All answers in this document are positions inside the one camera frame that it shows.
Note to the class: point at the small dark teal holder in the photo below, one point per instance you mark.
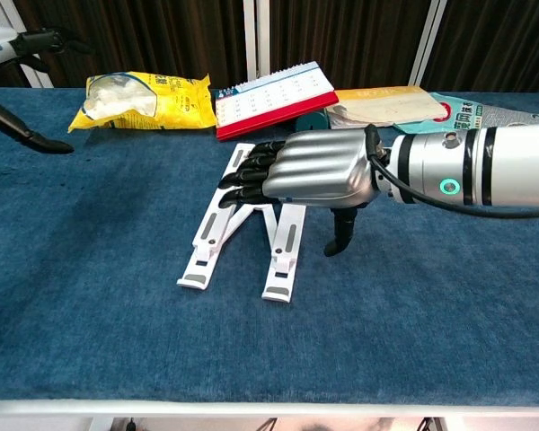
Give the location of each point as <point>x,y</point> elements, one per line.
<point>312,122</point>

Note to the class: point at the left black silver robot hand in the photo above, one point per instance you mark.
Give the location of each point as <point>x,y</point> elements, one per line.
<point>9,119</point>

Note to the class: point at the yellow snack bag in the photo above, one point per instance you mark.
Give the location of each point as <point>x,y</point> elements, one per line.
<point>130,101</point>

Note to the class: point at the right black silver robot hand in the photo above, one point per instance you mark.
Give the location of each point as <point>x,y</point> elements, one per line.
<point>319,166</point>

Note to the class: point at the blue felt table cover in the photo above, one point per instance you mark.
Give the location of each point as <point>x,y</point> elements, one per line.
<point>117,336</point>

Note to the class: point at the beige yellow paper package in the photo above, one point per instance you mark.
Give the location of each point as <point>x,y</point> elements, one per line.
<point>386,108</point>

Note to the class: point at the teal plastic package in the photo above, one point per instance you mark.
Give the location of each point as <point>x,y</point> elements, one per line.
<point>498,114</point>

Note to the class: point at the red white desk calendar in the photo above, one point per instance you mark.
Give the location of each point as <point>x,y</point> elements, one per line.
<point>274,96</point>

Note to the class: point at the white folding laptop stand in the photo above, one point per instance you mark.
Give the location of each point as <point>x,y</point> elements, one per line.
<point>287,242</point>

